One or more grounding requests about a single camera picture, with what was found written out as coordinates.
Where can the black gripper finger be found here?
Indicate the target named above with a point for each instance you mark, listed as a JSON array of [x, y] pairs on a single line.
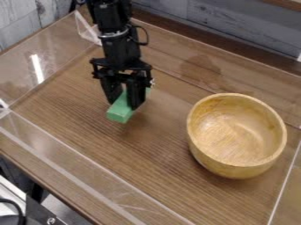
[[136, 93], [112, 87]]

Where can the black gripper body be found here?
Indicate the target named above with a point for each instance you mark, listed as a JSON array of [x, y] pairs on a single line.
[[121, 66]]

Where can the green rectangular block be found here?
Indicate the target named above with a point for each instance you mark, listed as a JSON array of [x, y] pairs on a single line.
[[120, 111]]

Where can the brown wooden bowl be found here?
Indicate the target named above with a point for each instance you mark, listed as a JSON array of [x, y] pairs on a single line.
[[236, 134]]

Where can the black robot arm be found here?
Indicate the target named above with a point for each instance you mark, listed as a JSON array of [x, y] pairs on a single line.
[[112, 16]]

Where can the clear acrylic corner bracket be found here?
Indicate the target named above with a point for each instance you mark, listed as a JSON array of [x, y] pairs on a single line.
[[88, 31]]

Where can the clear acrylic tray wall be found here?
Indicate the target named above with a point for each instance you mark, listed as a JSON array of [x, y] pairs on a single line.
[[89, 160]]

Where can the black metal bracket with screw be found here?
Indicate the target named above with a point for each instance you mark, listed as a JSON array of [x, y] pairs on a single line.
[[38, 215]]

